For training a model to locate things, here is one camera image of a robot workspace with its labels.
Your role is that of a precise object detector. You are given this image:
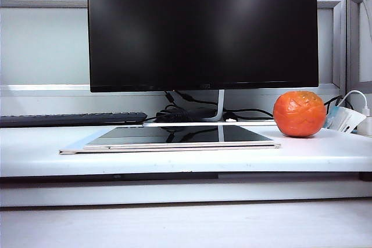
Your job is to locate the grey partition frame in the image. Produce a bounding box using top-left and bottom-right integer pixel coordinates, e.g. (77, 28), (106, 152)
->
(316, 0), (372, 109)

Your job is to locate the black keyboard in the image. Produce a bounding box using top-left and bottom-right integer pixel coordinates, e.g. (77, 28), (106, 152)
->
(0, 112), (148, 128)

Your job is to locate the white and blue packet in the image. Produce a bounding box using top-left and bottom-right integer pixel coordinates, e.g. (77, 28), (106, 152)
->
(321, 105), (367, 134)

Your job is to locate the black computer monitor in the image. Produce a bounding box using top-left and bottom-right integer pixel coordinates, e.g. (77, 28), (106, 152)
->
(86, 0), (320, 93)

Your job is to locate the white tablet with black screen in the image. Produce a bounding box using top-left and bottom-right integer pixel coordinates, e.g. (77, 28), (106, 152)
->
(59, 124), (282, 155)

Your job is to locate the white charging cable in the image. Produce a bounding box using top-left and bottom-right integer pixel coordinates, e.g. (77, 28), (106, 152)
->
(339, 90), (369, 114)

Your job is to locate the orange fruit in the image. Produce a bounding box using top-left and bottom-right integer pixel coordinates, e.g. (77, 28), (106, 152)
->
(273, 89), (327, 138)

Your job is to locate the black cable bundle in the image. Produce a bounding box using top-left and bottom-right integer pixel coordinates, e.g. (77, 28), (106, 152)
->
(145, 91), (276, 123)

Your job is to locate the white monitor stand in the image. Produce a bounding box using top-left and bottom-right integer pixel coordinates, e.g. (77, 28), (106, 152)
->
(142, 89), (276, 128)

